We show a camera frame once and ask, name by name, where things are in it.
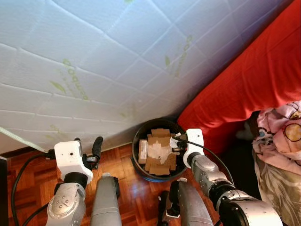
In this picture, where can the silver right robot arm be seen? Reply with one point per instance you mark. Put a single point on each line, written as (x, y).
(235, 202)

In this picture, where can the brown cardboard pieces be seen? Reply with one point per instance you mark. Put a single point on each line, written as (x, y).
(160, 169)

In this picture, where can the black round waste bin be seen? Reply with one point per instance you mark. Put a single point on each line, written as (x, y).
(138, 167)

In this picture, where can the grey robot left leg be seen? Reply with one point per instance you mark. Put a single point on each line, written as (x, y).
(106, 202)

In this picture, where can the grey robot leg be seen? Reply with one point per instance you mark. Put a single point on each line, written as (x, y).
(193, 207)
(106, 202)

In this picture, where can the grey robot right leg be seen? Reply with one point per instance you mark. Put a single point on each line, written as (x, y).
(193, 207)

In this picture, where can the pink cartoon print blanket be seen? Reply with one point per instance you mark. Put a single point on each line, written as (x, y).
(282, 136)

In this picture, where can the bed with grey floral sheet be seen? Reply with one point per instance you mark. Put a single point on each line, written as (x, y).
(282, 197)

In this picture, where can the red fabric cushion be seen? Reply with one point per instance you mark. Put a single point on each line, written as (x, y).
(254, 80)

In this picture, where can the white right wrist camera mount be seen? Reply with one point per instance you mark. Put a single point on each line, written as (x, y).
(194, 146)

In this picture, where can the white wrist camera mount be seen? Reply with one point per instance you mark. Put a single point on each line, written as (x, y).
(69, 157)
(194, 146)

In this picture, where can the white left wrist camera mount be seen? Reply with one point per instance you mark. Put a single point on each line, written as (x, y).
(69, 157)

